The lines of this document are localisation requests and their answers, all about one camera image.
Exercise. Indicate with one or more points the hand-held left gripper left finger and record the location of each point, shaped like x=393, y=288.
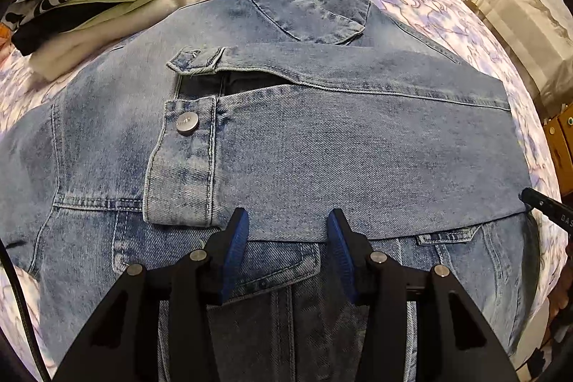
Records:
x=235, y=247

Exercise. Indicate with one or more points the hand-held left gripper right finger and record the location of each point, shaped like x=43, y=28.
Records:
x=340, y=252

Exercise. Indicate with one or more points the white folded garment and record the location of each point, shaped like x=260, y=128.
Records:
x=89, y=48

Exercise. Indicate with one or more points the wooden drawer cabinet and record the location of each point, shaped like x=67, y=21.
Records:
x=559, y=140

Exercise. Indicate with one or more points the black folded garment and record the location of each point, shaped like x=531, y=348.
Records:
x=44, y=35

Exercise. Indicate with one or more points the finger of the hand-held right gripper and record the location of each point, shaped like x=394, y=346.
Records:
x=548, y=207

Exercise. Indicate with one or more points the blue denim jacket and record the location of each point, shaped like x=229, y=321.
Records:
x=313, y=140

